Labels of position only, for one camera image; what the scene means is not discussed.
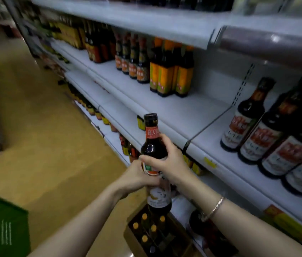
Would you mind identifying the person's left hand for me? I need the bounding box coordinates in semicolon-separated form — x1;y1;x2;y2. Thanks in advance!
117;159;163;197

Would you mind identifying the person's right hand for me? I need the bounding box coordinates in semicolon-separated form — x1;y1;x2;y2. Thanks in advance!
139;134;195;185

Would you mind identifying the dark sauce bottle black cap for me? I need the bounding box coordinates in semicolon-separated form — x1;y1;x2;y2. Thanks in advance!
140;113;173;215

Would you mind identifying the person's right forearm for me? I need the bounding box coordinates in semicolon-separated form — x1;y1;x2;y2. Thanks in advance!
179;174;302;257

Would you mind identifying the person's left forearm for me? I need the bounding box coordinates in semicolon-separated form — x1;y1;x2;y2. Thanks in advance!
28;180;126;257

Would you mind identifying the group of yellow-capped bottles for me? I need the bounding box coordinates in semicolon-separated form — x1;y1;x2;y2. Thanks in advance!
132;211;173;255

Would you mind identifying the white metal shelving unit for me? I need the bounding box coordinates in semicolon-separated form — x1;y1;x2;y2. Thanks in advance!
2;0;302;257

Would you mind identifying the yellow price tag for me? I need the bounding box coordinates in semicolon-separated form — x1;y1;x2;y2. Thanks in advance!
204;157;217;169

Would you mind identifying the brown cardboard box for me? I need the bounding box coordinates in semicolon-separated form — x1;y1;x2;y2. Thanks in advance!
123;208;203;257

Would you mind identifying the row of small yellow-label bottles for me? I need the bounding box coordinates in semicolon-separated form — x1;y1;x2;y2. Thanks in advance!
68;82;147;163

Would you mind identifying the dark bottle orange label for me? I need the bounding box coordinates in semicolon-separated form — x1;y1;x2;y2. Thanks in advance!
149;37;165;93
175;45;195;98
157;40;176;97
171;43;183;92

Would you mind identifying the dark bottle red neck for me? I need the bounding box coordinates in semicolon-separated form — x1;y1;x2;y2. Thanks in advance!
137;37;150;84
121;33;131;75
128;34;140;79
115;32;124;70

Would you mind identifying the group of dark sauce bottles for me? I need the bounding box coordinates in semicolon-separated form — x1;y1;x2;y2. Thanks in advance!
82;19;117;64

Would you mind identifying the orange yellow shelf label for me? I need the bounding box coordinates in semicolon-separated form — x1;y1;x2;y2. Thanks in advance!
263;205;302;242

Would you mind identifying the group of yellow bottles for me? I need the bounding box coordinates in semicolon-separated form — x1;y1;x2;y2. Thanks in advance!
48;15;86;50

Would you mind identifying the green bag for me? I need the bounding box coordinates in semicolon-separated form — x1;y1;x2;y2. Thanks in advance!
0;188;31;257

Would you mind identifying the row of dark bottle bases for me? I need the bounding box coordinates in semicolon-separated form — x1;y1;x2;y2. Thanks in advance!
108;0;236;12

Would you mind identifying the silver bracelet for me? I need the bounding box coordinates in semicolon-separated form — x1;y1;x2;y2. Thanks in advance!
200;196;225;222

